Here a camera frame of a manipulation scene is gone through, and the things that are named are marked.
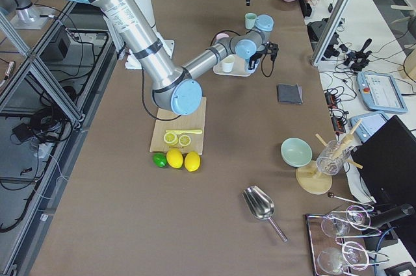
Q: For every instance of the wooden cutting board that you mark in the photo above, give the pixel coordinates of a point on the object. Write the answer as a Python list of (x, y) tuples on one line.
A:
[(192, 125)]

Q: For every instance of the lemon half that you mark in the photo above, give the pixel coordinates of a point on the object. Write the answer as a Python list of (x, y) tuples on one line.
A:
[(184, 140), (170, 138)]

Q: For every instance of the lemon half left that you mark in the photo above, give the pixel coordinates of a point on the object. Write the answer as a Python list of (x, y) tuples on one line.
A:
[(170, 138)]

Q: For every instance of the wine glass upper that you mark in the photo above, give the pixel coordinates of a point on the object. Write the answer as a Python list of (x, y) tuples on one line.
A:
[(339, 223)]

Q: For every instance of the small brown spoon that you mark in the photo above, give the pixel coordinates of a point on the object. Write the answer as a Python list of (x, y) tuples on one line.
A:
[(333, 196)]

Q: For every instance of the grey folded cloth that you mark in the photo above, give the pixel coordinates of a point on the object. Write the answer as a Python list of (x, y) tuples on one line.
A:
[(289, 93)]

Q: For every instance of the pink cup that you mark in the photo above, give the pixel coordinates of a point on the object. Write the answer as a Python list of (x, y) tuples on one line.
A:
[(221, 37)]

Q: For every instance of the wine glass lower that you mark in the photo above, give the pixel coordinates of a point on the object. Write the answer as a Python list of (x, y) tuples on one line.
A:
[(351, 256)]

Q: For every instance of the lemon half right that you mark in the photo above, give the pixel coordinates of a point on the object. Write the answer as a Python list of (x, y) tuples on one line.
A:
[(184, 140)]

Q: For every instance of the blue teach pendant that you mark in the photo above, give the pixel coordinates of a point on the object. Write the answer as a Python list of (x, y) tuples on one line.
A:
[(370, 123), (380, 92)]

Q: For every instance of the whole yellow lemon left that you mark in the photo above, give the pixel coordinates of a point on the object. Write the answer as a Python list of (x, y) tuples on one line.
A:
[(174, 158)]

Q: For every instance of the clear textured glass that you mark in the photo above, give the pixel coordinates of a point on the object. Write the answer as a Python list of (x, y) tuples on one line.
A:
[(331, 160)]

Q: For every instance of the wine glass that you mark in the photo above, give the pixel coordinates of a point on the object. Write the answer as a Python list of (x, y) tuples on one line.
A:
[(351, 256), (339, 223)]

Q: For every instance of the black monitor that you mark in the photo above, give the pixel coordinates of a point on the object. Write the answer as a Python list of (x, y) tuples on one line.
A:
[(388, 160)]

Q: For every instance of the aluminium frame post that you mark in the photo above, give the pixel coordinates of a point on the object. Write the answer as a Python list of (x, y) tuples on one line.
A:
[(328, 32)]

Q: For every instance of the beige serving tray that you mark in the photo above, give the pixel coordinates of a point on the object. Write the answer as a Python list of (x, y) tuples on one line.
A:
[(239, 69)]

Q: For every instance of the metal ice scoop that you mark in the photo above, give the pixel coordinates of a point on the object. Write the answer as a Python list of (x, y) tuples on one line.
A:
[(262, 207)]

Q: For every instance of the whole yellow lemon right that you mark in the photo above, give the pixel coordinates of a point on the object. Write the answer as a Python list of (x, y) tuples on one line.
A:
[(192, 161)]

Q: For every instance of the mirror tray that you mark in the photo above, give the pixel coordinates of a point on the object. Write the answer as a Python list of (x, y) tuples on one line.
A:
[(336, 242)]

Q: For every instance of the wooden cup tree stand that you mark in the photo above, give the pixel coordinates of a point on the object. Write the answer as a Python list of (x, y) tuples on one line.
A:
[(315, 182)]

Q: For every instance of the mint green bowl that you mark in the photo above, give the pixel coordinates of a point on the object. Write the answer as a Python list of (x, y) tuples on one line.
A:
[(296, 152)]

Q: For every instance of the green lime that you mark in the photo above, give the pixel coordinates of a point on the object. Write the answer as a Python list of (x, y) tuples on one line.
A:
[(160, 160)]

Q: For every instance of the whole yellow lemon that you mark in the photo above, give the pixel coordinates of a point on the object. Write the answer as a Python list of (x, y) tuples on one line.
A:
[(174, 158), (192, 161)]

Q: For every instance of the cream yellow cup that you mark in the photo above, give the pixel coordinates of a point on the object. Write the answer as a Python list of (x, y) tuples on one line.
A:
[(227, 64)]

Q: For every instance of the yellow plastic knife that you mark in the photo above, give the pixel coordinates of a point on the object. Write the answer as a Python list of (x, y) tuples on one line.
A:
[(190, 131)]

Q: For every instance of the green cup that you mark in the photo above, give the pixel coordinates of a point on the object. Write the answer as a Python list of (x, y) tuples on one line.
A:
[(249, 20)]

